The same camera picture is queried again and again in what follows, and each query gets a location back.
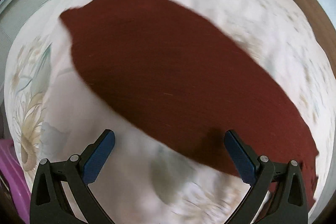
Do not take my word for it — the white floral bed cover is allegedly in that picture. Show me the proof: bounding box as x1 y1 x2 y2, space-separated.
4 0 335 223

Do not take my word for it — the dark red knitted sweater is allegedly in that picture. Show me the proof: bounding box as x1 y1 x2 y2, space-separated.
60 0 318 206

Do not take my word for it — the pink plastic box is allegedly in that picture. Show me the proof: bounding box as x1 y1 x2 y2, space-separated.
1 139 31 223

